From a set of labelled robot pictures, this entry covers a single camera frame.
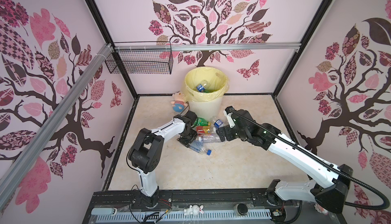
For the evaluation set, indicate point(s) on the aluminium rail back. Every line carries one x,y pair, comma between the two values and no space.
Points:
212,47

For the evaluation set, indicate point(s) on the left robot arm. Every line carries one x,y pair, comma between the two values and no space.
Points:
146,151

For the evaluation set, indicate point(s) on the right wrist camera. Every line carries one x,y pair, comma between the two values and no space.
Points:
228,114

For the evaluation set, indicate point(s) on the aluminium rail left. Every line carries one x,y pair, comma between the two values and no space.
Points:
27,158

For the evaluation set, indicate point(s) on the white plastic waste bin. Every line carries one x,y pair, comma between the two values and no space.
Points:
206,110

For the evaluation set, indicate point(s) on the blue label bottle centre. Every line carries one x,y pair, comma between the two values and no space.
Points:
217,123

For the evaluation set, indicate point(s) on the black round knob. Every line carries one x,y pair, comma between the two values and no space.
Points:
241,209

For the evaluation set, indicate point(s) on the white vented cable duct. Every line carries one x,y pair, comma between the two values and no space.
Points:
179,216

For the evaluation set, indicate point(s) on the black wire mesh basket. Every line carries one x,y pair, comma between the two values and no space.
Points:
141,58

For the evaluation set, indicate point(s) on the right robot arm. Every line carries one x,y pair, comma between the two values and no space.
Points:
328,185

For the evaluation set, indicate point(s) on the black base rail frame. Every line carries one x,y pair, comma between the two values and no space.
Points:
113,202

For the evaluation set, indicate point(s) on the small blue label bottle front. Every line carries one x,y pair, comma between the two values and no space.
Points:
203,87

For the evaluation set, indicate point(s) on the aluminium rail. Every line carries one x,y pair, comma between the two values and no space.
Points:
212,47
27,158

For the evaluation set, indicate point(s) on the green bottle near bin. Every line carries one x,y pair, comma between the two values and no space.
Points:
202,122

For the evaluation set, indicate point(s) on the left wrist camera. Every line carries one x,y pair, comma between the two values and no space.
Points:
193,118

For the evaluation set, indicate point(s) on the yellow plastic bin liner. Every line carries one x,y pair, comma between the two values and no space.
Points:
219,84

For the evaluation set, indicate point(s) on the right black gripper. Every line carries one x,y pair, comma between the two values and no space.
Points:
226,133

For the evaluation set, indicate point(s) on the red yellow label bottle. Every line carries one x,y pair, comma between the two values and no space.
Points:
201,130

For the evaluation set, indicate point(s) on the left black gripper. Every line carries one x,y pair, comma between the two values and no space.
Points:
185,142

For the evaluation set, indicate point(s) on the clear bottle purple cap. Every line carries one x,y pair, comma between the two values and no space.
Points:
209,138

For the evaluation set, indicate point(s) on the white bunny figurine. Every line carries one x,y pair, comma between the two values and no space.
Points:
193,210

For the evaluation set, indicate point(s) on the plush doll toy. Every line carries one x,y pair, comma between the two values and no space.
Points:
178,103

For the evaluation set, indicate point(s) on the pink white round ornament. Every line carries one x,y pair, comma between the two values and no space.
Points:
320,209

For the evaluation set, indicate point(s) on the clear bottle light blue label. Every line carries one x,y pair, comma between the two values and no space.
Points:
199,147

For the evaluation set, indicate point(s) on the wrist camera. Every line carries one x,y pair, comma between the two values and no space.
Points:
228,114
193,118

